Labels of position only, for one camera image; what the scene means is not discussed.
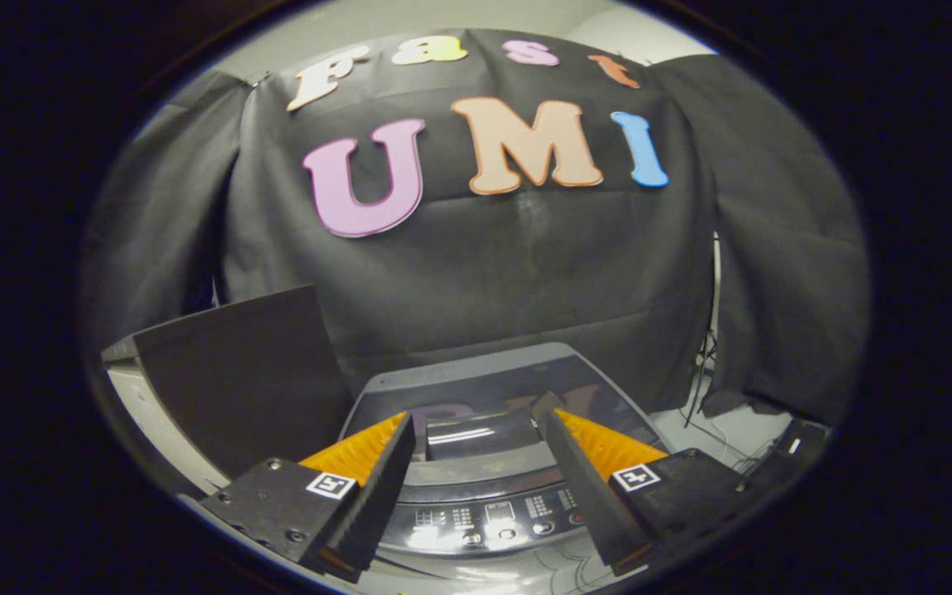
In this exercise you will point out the grey washing machine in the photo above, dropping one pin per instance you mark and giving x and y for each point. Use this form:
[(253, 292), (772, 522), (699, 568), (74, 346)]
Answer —
[(484, 529)]

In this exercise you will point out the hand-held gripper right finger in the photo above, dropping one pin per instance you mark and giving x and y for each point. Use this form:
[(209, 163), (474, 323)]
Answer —
[(587, 496)]

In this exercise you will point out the black stand pole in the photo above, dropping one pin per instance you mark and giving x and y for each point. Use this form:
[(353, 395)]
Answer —
[(707, 330)]

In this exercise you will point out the black box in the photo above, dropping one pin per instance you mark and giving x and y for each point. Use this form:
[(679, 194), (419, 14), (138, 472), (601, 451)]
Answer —
[(794, 450)]

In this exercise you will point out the dark washing machine lid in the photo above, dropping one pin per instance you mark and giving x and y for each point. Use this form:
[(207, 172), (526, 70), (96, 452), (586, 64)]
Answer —
[(476, 397)]

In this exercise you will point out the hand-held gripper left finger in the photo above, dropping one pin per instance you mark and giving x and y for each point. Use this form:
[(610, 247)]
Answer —
[(377, 504)]

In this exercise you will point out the grey and white cabinet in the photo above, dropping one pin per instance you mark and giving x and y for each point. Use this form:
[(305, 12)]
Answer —
[(253, 380)]

